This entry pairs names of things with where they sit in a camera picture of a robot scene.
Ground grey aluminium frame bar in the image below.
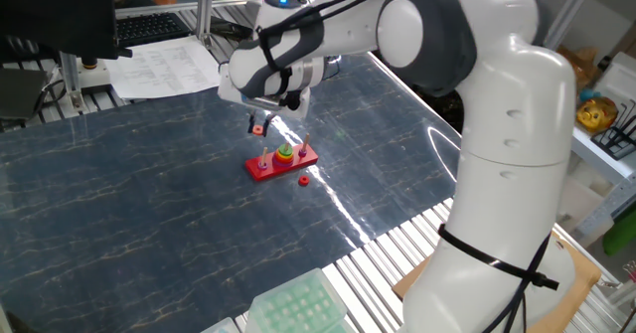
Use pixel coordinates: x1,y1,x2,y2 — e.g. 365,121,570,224
570,178,636,248

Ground black camera cable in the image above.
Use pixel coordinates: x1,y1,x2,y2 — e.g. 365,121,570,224
283,54,344,111

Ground black keyboard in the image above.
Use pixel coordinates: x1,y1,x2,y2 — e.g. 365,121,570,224
114,12,193,49

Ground black wire rack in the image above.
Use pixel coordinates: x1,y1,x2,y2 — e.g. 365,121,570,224
590,98,636,161

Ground red Hanoi base board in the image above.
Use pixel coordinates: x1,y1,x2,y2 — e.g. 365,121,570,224
243,143,320,183

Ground white plastic box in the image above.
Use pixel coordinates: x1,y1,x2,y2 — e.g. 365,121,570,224
593,52,636,110

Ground tall aluminium post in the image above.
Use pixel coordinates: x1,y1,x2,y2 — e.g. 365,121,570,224
195,0,216,50

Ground aluminium table rail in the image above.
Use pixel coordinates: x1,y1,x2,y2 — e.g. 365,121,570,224
114,0,264,20

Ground black pouch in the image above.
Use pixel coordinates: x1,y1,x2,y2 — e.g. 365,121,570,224
210,15,254,42

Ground silver wrist camera blue caps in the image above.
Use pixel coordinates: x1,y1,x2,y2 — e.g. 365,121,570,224
239,91,289,114

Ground brown paper bag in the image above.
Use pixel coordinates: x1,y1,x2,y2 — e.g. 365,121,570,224
556,47,600,90

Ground green pipette tip box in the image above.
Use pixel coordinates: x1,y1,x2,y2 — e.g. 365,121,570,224
244,266,349,333

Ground printed paper sheet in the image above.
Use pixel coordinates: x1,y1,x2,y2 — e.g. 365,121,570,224
103,35,233,100

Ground black monitor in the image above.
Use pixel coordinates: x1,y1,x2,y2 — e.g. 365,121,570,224
0,0,134,61

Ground green plastic object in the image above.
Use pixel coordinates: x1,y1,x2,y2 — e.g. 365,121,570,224
602,201,636,257

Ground dark blue marble mat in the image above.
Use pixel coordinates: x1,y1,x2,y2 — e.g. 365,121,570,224
0,54,463,333

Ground dark grey box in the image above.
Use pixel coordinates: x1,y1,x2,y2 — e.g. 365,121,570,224
0,67,51,121

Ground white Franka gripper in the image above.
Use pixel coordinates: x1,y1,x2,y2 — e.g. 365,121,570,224
216,60,313,138

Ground short aluminium post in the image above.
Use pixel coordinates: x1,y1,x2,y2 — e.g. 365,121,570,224
59,52,84,110

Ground golden piggy bank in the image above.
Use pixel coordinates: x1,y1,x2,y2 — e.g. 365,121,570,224
575,96,620,135

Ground black arm cable harness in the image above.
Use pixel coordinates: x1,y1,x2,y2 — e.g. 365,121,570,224
255,0,561,333

